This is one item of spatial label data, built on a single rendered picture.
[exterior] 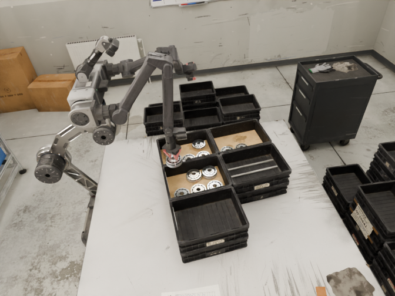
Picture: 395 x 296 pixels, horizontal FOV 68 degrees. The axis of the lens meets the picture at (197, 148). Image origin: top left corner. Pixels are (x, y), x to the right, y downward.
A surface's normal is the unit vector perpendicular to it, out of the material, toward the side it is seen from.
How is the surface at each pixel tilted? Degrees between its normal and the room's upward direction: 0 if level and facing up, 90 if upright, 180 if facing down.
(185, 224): 0
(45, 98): 90
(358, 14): 90
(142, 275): 0
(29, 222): 0
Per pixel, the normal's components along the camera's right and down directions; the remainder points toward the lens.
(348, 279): -0.06, -0.72
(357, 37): 0.11, 0.65
